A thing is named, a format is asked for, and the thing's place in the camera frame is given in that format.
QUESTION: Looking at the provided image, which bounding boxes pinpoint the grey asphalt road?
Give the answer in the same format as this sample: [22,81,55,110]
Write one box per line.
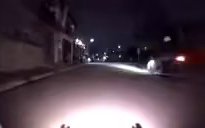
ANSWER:
[0,61,205,128]

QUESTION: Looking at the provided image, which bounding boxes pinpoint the robot's own part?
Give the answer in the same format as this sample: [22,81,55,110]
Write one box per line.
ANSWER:
[131,122,143,128]
[59,123,71,128]

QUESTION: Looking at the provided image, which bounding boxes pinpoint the car with red tail light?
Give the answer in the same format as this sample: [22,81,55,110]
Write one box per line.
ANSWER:
[146,48,205,77]

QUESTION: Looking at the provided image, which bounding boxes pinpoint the row of dark buildings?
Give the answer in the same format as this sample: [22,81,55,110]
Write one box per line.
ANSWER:
[0,0,91,74]

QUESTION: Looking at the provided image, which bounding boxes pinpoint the pavement with kerb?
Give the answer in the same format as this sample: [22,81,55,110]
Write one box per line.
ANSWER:
[0,62,86,96]

